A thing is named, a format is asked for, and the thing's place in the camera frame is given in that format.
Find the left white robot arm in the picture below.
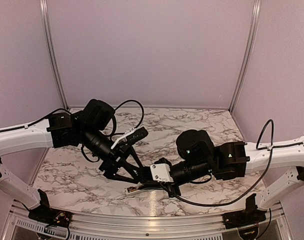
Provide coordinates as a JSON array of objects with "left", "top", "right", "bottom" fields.
[{"left": 0, "top": 99, "right": 148, "bottom": 223}]

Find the front aluminium rail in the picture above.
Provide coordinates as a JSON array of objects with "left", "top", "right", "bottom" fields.
[{"left": 1, "top": 204, "right": 293, "bottom": 240}]

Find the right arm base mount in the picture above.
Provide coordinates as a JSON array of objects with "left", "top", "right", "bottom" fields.
[{"left": 222, "top": 193, "right": 267, "bottom": 229}]

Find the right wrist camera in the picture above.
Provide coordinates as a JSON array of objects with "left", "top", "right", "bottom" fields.
[{"left": 137, "top": 163, "right": 174, "bottom": 183}]

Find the green gold battery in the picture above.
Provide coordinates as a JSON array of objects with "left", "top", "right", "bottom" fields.
[{"left": 127, "top": 187, "right": 137, "bottom": 193}]

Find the left aluminium frame post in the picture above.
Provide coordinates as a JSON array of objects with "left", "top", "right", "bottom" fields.
[{"left": 39, "top": 0, "right": 69, "bottom": 110}]

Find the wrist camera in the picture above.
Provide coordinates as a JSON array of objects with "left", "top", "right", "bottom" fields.
[
  {"left": 110, "top": 126, "right": 149, "bottom": 151},
  {"left": 137, "top": 163, "right": 174, "bottom": 183}
]

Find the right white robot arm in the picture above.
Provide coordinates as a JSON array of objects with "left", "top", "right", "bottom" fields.
[{"left": 141, "top": 129, "right": 304, "bottom": 224}]

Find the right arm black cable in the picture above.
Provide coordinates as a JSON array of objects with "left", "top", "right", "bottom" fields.
[{"left": 159, "top": 118, "right": 304, "bottom": 207}]

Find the white remote control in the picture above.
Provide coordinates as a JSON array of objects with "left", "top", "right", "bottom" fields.
[{"left": 124, "top": 184, "right": 151, "bottom": 196}]

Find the right aluminium frame post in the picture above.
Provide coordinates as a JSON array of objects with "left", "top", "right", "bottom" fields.
[{"left": 228, "top": 0, "right": 262, "bottom": 115}]

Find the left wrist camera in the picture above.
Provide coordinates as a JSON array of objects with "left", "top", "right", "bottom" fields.
[{"left": 110, "top": 126, "right": 149, "bottom": 151}]

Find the aluminium frame post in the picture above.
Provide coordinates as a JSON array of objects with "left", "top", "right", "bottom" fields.
[
  {"left": 228, "top": 0, "right": 262, "bottom": 115},
  {"left": 39, "top": 0, "right": 69, "bottom": 110}
]

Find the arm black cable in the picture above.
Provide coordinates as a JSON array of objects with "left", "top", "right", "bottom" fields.
[
  {"left": 0, "top": 99, "right": 145, "bottom": 163},
  {"left": 159, "top": 118, "right": 304, "bottom": 207}
]

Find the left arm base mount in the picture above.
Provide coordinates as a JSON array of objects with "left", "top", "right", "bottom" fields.
[{"left": 28, "top": 189, "right": 72, "bottom": 228}]

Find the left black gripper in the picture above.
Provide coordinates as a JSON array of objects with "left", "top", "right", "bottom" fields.
[{"left": 81, "top": 124, "right": 143, "bottom": 184}]

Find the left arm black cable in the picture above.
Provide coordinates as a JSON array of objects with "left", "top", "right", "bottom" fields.
[{"left": 0, "top": 99, "right": 145, "bottom": 163}]

